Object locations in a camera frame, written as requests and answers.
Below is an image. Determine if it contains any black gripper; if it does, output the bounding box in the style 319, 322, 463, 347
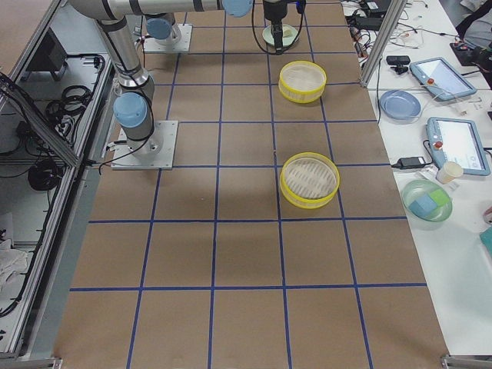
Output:
263, 0, 288, 37

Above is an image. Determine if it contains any white crumpled cloth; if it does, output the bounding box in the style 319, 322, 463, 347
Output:
1, 238, 28, 288

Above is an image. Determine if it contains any blue sponge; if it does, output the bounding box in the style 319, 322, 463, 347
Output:
408, 194, 437, 218

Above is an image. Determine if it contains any black webcam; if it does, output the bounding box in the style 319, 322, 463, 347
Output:
386, 55, 411, 75

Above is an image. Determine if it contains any green glass bowl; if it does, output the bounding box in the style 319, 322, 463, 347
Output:
401, 179, 454, 230

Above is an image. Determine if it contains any lower blue teach pendant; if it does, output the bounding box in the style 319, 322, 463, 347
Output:
426, 117, 491, 176

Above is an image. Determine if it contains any upper blue teach pendant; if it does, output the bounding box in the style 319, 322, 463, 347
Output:
409, 57, 477, 101

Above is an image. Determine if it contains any pale green plate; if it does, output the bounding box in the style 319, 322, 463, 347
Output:
262, 24, 298, 47

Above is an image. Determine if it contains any paper cup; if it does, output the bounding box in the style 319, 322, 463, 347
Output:
436, 161, 464, 184

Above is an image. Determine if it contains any green sponge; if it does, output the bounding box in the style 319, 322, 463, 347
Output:
428, 188, 451, 208

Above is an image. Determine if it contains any blue teach pendant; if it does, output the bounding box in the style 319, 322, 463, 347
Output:
426, 117, 491, 176
409, 57, 477, 101

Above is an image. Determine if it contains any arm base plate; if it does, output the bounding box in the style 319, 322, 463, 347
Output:
145, 23, 192, 54
111, 121, 178, 170

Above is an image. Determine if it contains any blue plate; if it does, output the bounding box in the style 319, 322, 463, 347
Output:
380, 90, 421, 121

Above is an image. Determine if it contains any black power adapter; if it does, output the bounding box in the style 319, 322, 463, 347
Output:
391, 156, 434, 170

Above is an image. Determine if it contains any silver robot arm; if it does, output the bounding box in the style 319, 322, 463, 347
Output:
145, 13, 181, 47
70, 0, 255, 110

